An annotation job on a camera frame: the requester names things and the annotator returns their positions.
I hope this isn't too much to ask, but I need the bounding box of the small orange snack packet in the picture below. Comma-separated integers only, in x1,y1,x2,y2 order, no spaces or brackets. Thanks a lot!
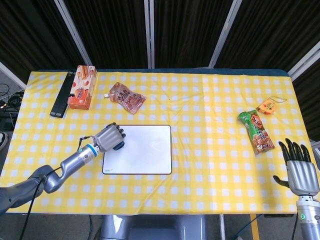
256,96,288,116

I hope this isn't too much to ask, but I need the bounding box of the blue eraser block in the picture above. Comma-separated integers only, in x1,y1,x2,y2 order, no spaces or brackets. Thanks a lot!
112,140,126,151

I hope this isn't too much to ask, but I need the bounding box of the long black bar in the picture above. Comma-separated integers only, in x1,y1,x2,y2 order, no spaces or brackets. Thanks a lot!
49,70,77,118

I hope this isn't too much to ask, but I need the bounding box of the orange biscuit box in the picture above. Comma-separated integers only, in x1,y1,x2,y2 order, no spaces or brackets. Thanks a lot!
67,65,98,111

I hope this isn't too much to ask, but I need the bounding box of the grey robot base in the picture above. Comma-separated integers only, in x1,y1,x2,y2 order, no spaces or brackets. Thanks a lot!
99,213,208,240

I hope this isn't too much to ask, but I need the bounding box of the red drink pouch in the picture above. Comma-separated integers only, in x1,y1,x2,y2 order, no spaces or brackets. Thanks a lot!
104,82,147,115

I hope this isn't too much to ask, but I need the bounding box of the black cable bundle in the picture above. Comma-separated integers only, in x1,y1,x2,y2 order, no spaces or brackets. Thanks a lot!
0,83,25,111

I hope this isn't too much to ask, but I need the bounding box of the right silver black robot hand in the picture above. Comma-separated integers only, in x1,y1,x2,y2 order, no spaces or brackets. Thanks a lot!
272,138,320,197

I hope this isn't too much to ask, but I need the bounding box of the yellow white checkered tablecloth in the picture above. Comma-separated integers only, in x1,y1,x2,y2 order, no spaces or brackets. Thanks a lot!
0,70,311,216

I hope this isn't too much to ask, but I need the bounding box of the green peanut snack bag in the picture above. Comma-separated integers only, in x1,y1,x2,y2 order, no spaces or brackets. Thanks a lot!
237,109,276,156

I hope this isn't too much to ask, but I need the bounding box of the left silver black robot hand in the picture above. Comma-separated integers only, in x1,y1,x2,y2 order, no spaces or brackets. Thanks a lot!
93,122,126,153

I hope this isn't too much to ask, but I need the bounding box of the white whiteboard with black frame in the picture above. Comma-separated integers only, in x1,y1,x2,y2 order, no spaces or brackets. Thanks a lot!
101,124,173,175

